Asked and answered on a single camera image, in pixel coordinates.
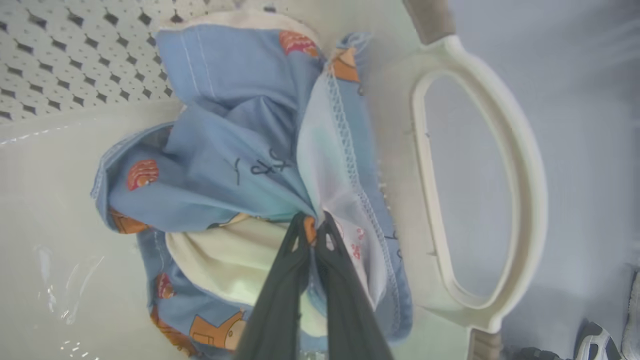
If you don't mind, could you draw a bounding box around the black and white sneaker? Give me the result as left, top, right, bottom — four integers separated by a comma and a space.
574, 320, 624, 360

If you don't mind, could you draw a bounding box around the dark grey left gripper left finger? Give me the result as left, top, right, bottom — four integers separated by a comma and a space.
235, 212, 314, 360

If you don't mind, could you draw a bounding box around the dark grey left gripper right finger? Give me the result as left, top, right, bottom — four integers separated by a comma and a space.
313, 212, 396, 360

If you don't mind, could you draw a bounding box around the cream perforated laundry basket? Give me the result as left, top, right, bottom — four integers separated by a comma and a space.
0, 0, 549, 360

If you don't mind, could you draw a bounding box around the blue garment with white panel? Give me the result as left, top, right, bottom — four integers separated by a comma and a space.
91, 10, 414, 358

